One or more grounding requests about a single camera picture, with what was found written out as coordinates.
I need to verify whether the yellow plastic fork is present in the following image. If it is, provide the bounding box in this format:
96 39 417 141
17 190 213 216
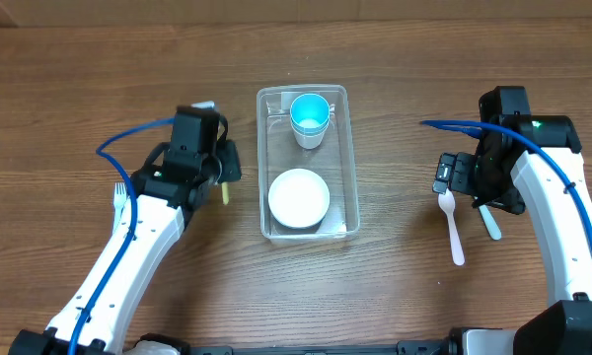
221 182 230 205

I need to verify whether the light blue plastic fork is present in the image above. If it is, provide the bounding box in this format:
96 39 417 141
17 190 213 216
112 182 127 231

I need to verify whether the blue plastic cup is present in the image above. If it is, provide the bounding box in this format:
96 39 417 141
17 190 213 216
290 93 331 127

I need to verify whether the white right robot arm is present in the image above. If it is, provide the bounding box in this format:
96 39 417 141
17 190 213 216
430 114 592 354

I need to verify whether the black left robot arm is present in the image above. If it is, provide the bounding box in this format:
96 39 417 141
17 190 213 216
9 139 241 355

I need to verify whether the clear plastic container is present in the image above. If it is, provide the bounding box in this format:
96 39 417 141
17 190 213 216
257 84 360 244

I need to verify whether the pink plastic spoon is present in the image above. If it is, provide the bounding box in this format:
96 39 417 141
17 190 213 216
438 189 465 266

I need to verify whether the green plastic fork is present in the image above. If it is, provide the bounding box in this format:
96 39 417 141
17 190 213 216
479 205 502 241

